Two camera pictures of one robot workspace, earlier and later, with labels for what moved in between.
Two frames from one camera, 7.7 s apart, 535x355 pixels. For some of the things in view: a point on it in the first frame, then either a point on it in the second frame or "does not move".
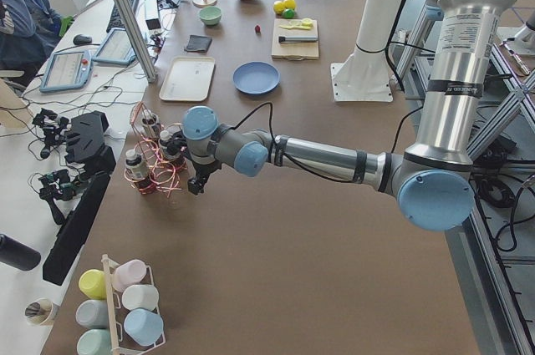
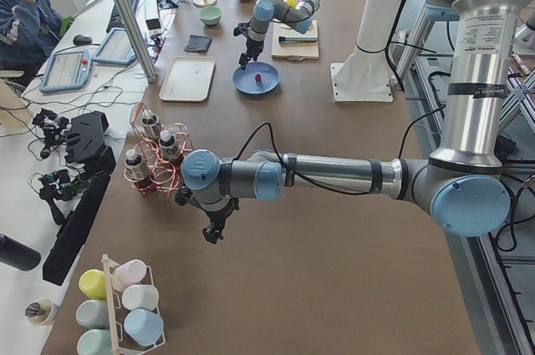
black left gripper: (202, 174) to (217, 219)
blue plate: (256, 78) does not move
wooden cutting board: (295, 39) does not move
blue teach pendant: (117, 48) does not move
